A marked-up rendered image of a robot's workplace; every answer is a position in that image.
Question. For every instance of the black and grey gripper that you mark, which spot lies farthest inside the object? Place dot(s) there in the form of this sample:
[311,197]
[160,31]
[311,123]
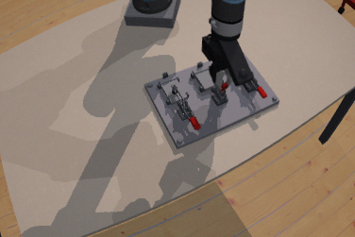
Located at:
[212,53]

